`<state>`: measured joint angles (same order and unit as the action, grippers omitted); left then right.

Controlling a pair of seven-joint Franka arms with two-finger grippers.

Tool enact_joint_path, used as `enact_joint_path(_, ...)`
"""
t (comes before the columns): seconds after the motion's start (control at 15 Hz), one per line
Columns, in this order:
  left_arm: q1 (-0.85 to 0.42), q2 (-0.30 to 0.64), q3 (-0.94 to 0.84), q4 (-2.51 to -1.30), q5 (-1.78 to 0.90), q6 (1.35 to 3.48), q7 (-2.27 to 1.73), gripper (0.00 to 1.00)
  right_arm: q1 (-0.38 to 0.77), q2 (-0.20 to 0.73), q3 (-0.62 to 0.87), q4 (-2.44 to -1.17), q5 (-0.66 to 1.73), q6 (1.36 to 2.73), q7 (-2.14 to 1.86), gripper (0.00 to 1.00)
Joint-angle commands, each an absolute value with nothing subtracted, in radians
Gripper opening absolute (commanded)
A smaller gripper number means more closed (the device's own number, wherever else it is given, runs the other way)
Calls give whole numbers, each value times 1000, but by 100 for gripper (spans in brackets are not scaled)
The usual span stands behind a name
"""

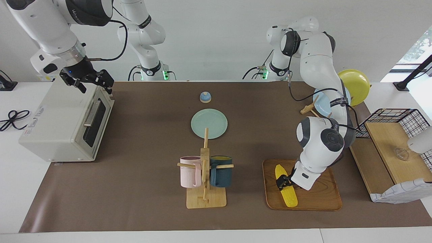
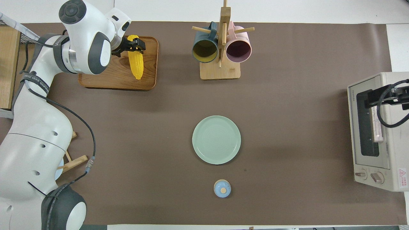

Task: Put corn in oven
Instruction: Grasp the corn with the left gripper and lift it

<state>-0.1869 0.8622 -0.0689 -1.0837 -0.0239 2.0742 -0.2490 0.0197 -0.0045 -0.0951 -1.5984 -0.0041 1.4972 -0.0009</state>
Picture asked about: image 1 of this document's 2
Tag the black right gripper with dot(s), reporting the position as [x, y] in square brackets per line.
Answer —
[79, 71]

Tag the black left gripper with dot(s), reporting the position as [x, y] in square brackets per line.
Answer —
[285, 179]

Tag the yellow corn cob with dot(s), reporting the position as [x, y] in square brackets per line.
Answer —
[290, 199]

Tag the oven door with glass window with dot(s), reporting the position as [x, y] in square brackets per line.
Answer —
[101, 119]

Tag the mint green plate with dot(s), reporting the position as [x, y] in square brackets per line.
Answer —
[214, 119]

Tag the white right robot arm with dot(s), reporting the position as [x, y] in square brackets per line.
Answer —
[50, 30]

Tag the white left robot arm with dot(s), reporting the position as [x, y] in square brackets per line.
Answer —
[320, 138]

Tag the cream white toaster oven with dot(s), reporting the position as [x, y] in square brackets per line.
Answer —
[54, 125]

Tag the brown wooden tray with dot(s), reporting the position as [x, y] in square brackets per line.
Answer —
[324, 199]

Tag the dark blue mug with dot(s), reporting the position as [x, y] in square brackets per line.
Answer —
[222, 175]

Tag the wooden plate rack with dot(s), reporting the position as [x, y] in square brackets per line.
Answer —
[307, 109]

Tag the wooden mug rack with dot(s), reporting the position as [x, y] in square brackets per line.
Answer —
[205, 199]

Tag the black clamp stand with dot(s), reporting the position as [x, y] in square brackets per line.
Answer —
[6, 86]

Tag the light blue plate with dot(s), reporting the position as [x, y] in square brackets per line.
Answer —
[322, 105]

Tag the pink mug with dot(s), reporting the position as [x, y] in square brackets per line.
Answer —
[189, 172]

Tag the light wooden stepped shelf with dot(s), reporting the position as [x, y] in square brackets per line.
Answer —
[384, 141]

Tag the brown table mat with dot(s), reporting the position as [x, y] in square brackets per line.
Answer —
[135, 189]

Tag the white checked cloth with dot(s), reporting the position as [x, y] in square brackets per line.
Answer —
[405, 192]

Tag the clear glass cup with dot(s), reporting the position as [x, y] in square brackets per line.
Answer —
[401, 154]

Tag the yellow plate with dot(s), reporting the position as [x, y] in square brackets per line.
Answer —
[357, 84]

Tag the white rounded device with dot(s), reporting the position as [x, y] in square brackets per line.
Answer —
[422, 141]

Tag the black angled stand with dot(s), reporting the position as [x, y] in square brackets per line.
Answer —
[410, 78]

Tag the white wall socket box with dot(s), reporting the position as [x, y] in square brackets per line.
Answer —
[42, 78]

